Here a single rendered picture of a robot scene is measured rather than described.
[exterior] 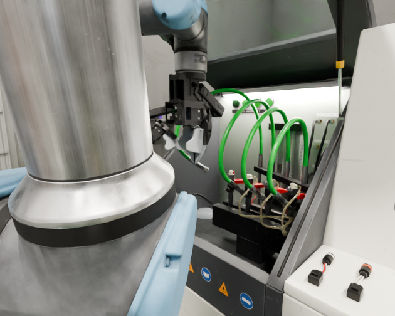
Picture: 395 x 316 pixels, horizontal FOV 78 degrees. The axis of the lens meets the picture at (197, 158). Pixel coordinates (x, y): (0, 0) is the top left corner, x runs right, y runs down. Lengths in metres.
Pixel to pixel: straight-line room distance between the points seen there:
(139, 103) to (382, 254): 0.68
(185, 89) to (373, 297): 0.56
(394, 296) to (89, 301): 0.57
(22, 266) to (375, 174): 0.70
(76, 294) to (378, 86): 0.75
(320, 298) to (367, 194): 0.29
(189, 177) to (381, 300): 0.85
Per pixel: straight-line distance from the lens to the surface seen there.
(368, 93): 0.78
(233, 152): 1.26
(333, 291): 0.61
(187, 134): 0.61
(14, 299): 0.23
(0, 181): 0.26
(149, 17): 0.50
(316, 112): 1.05
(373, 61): 0.81
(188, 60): 0.56
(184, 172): 1.17
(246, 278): 0.66
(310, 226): 0.66
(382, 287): 0.67
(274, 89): 1.10
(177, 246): 0.17
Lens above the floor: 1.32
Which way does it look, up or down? 10 degrees down
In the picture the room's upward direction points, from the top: straight up
